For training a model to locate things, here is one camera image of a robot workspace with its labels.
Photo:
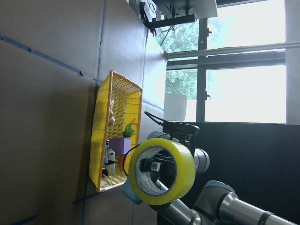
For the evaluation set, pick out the yellow tape roll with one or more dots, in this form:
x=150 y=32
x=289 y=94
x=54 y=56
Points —
x=145 y=188

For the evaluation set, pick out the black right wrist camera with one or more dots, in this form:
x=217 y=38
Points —
x=179 y=131

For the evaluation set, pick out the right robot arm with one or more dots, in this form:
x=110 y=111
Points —
x=217 y=203

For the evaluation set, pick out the orange toy carrot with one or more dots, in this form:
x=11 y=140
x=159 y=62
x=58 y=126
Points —
x=121 y=162

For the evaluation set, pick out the yellow plastic basket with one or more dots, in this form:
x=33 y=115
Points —
x=127 y=110

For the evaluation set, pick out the toy bread croissant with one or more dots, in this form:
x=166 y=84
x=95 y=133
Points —
x=111 y=119

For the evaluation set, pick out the white cylinder pot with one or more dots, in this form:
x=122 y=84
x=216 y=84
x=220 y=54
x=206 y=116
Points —
x=175 y=107

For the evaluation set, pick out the toy panda figure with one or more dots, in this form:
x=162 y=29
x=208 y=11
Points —
x=109 y=162

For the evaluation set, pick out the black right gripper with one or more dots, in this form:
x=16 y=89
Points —
x=160 y=167

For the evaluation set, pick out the purple toy block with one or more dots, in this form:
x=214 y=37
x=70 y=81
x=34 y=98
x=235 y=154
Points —
x=120 y=145

